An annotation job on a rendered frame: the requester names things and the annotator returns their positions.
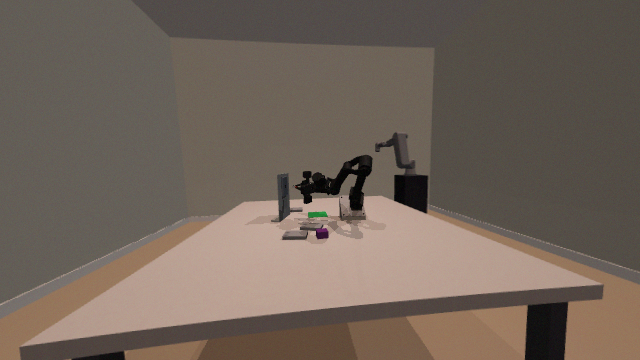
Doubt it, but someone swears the green translucent square zone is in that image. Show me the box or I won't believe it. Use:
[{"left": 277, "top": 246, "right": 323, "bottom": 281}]
[{"left": 308, "top": 211, "right": 328, "bottom": 218}]

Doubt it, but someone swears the small purple block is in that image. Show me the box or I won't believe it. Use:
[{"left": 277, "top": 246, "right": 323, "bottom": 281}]
[{"left": 316, "top": 228, "right": 329, "bottom": 239}]

